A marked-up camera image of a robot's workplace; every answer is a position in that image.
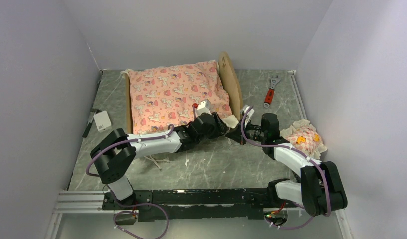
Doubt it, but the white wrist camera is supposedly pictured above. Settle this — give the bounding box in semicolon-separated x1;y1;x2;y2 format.
240;105;255;126
192;99;211;118

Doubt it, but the pink checkered duck pillow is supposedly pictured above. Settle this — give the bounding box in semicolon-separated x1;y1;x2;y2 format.
280;119;327;159

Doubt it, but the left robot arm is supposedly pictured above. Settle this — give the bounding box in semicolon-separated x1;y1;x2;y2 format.
86;113;228;209

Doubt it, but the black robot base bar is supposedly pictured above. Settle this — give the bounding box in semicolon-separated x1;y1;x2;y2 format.
102;188;299;223

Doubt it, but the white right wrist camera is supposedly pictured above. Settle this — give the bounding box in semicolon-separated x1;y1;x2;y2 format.
240;105;255;126

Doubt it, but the white small box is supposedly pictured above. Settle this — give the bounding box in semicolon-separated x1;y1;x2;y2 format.
93;111;112;133

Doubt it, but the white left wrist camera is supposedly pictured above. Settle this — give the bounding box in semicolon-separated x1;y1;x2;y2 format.
192;99;211;118

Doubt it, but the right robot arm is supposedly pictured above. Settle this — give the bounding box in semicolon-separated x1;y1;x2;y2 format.
239;107;348;217

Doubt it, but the red handled adjustable wrench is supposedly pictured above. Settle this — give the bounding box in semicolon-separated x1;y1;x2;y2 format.
263;75;281;108

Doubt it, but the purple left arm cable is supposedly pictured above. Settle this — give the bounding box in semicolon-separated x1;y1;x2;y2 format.
85;123;175;239

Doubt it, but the wooden pet bed frame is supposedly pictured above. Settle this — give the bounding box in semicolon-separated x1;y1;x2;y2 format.
121;52;243;134

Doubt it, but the pink unicorn print mattress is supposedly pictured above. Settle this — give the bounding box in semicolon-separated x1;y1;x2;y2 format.
120;60;244;170

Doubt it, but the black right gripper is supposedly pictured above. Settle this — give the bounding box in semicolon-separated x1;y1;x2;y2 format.
225;118;266;146

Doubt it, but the black marker pen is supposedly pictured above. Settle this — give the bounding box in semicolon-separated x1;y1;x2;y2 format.
82;108;100;138

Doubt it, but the aluminium rail at table edge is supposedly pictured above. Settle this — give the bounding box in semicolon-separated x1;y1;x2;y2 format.
288;70;323;169

